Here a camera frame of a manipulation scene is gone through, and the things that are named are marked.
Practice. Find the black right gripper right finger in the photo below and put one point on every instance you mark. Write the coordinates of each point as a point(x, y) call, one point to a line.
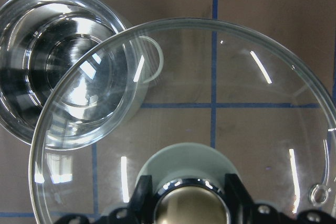
point(242, 208)

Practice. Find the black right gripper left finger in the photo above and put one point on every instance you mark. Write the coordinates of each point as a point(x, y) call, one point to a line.
point(140, 208)

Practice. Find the glass pot lid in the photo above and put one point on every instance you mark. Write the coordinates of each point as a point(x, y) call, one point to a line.
point(228, 100)

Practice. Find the pale green cooking pot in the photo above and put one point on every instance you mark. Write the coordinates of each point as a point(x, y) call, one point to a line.
point(62, 83)

